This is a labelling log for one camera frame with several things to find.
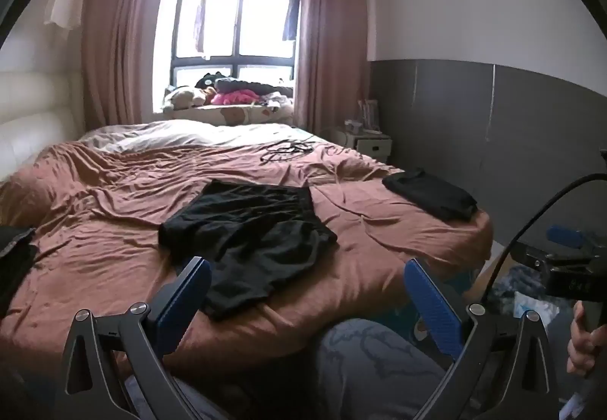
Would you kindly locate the person's leg in grey pants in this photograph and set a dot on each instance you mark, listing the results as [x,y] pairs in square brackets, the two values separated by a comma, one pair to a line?
[360,368]

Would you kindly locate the black pants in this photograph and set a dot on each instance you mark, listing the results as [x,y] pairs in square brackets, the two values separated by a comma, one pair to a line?
[251,235]

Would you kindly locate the pink curtain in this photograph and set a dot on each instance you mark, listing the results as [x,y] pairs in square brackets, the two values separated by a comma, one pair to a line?
[123,45]
[332,45]

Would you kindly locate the hanging dark garment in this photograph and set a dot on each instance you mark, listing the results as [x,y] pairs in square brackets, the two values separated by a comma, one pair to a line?
[291,17]

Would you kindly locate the black cat plush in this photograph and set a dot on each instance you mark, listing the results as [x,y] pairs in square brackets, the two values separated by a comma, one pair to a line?
[211,81]

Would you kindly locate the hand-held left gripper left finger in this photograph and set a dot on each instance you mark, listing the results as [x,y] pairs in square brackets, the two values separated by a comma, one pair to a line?
[187,301]

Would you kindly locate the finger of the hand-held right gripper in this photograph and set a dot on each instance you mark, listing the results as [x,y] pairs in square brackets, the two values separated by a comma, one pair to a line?
[564,236]

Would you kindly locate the white blanket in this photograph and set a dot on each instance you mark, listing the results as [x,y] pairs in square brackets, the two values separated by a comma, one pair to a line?
[156,135]

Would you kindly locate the upright books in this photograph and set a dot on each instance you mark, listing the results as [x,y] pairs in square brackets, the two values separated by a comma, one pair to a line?
[369,114]

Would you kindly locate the dark cloth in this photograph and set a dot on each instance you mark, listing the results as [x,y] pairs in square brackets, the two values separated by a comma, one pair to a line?
[14,258]

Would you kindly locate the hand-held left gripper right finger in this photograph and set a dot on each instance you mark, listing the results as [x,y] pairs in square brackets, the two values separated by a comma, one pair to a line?
[434,306]

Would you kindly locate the folded black garment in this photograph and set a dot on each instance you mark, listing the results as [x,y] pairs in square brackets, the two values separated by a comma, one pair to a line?
[431,194]

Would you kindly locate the person's right hand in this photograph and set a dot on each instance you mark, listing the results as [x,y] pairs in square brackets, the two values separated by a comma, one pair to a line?
[579,349]

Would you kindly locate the blue white patterned cloth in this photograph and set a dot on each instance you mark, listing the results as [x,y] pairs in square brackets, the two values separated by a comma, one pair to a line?
[526,301]

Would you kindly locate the hanging light garment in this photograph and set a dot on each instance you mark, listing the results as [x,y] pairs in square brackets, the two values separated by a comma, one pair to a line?
[203,21]

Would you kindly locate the dark garment on sill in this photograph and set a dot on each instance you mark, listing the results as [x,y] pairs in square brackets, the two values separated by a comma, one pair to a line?
[261,87]

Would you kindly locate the white nightstand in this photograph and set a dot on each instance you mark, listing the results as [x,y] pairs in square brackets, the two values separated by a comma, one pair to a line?
[372,146]

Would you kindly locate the window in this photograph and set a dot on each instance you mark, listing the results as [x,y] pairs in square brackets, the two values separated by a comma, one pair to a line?
[261,21]

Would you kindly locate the white padded headboard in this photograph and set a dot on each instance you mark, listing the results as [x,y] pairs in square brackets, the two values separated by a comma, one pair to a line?
[33,116]

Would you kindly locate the beige plush toy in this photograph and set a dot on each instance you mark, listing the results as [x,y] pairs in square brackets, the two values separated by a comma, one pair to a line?
[182,98]

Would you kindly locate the pink cloth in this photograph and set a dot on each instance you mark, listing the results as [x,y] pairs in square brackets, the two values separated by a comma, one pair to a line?
[234,97]

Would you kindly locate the patterned window seat cushion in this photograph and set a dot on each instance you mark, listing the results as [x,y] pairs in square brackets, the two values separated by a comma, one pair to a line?
[227,114]

